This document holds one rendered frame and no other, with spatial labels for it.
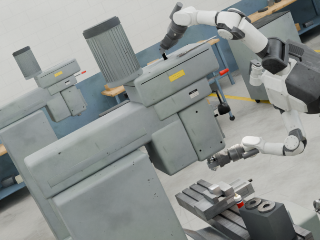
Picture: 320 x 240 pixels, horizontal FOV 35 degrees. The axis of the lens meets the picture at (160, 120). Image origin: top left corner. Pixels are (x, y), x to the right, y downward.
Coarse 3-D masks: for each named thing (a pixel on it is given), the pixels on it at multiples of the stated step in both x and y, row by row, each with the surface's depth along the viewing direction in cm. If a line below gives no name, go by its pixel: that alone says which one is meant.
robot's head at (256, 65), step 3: (252, 60) 271; (255, 60) 271; (252, 63) 270; (255, 63) 269; (258, 63) 270; (252, 66) 270; (255, 66) 269; (258, 66) 268; (261, 66) 269; (249, 69) 275; (255, 69) 268; (258, 69) 267; (261, 69) 268; (249, 72) 276
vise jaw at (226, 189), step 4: (220, 184) 313; (224, 184) 311; (228, 184) 309; (220, 188) 308; (224, 188) 306; (228, 188) 304; (232, 188) 304; (224, 192) 303; (228, 192) 303; (232, 192) 304
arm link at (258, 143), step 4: (248, 136) 286; (252, 136) 285; (244, 140) 285; (248, 140) 284; (252, 140) 283; (256, 140) 282; (260, 140) 281; (264, 140) 282; (244, 144) 284; (248, 144) 282; (252, 144) 281; (256, 144) 280; (260, 144) 280; (264, 144) 281; (256, 148) 281; (260, 148) 280; (264, 148) 280; (264, 152) 281
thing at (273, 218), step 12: (252, 204) 254; (264, 204) 249; (276, 204) 247; (252, 216) 250; (264, 216) 242; (276, 216) 243; (288, 216) 246; (252, 228) 256; (264, 228) 247; (276, 228) 243; (288, 228) 247
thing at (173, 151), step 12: (180, 120) 267; (156, 132) 263; (168, 132) 264; (180, 132) 267; (156, 144) 263; (168, 144) 265; (180, 144) 268; (156, 156) 272; (168, 156) 266; (180, 156) 268; (192, 156) 271; (156, 168) 286; (168, 168) 267; (180, 168) 269
